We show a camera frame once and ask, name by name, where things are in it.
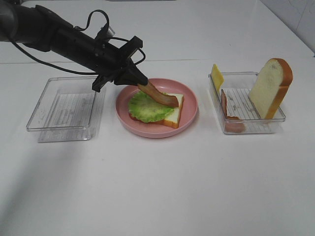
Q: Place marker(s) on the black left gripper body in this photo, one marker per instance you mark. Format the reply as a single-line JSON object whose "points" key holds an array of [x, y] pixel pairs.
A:
{"points": [[114, 59]]}

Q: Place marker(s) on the green lettuce leaf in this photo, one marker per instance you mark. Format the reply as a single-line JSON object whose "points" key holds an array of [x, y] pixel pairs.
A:
{"points": [[144, 108]]}

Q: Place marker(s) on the bacon strip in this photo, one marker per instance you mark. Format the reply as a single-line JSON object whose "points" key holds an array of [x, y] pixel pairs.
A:
{"points": [[232, 124], [157, 96]]}

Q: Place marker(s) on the bread slice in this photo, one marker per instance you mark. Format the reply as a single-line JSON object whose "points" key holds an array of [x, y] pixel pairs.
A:
{"points": [[271, 87], [173, 119]]}

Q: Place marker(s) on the clear plastic left tray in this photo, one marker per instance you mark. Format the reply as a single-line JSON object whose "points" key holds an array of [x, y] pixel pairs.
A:
{"points": [[67, 110]]}

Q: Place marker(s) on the clear plastic right tray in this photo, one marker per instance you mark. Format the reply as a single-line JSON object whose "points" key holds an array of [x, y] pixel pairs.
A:
{"points": [[237, 86]]}

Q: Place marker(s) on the pink round plate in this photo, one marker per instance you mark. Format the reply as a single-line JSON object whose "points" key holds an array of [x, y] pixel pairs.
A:
{"points": [[153, 129]]}

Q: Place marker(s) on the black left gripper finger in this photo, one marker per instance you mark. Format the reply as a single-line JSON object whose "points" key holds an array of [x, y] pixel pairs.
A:
{"points": [[130, 76]]}

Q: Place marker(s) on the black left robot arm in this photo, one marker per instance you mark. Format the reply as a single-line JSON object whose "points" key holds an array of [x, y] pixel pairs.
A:
{"points": [[41, 29]]}

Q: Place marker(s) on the yellow cheese slice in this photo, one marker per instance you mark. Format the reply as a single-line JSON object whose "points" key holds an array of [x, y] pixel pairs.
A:
{"points": [[217, 77]]}

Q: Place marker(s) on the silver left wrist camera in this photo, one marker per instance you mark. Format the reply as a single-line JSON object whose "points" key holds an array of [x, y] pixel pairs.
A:
{"points": [[105, 33]]}

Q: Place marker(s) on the clear plastic tray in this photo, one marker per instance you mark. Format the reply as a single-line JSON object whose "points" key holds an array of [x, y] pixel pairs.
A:
{"points": [[67, 110], [237, 86]]}

